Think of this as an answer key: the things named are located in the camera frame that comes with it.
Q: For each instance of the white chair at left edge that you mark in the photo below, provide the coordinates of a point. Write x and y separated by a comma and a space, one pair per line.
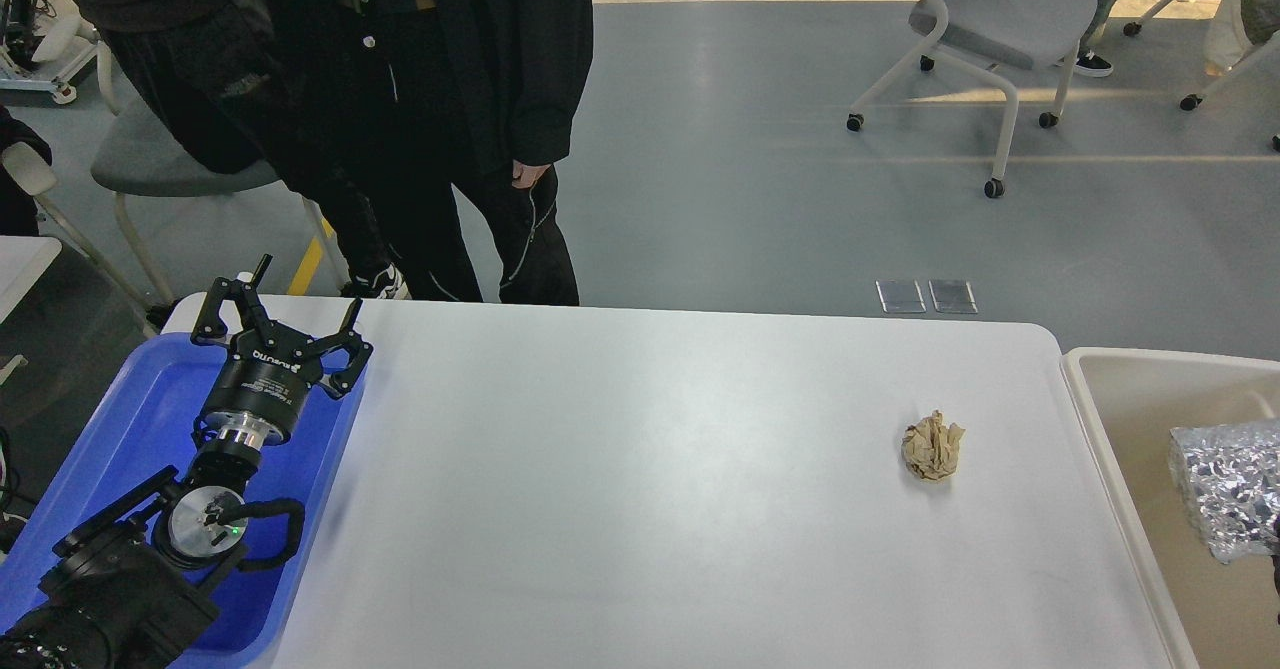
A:
28, 179

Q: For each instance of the metal floor plate left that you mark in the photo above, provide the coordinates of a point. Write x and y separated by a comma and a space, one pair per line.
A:
901, 297

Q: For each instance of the white equipment stand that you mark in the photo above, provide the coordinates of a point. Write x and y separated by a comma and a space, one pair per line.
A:
44, 48

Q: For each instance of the white chair at right edge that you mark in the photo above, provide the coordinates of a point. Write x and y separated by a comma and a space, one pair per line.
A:
1242, 35

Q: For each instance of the white chair at edge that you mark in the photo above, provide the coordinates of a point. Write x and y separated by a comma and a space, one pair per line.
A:
1242, 35
28, 179

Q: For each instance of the aluminium foil sheet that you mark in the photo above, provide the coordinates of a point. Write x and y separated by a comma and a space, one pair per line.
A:
1228, 480

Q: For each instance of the grey chair behind persons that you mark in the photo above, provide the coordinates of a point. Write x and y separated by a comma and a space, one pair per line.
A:
140, 158

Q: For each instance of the person in black jacket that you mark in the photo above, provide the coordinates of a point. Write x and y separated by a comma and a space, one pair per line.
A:
428, 100

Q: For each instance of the crumpled brown paper ball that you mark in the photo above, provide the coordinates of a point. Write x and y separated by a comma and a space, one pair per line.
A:
930, 448

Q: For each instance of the white side table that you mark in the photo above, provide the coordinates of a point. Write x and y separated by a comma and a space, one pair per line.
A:
23, 261

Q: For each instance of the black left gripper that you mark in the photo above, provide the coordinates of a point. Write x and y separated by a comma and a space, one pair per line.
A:
262, 385

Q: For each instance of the metal floor plate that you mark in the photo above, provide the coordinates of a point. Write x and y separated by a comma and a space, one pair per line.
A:
953, 297
901, 297

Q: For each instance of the grey white office chair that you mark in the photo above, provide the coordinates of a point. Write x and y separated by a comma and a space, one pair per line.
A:
977, 36

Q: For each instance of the beige plastic bin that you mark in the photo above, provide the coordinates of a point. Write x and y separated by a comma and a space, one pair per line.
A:
1210, 615

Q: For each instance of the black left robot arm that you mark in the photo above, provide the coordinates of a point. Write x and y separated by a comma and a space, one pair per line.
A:
178, 529

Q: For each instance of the person in dark trousers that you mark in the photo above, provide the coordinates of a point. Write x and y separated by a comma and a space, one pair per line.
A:
212, 72

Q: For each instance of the metal floor plate right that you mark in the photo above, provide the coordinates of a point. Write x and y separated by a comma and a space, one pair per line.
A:
953, 297

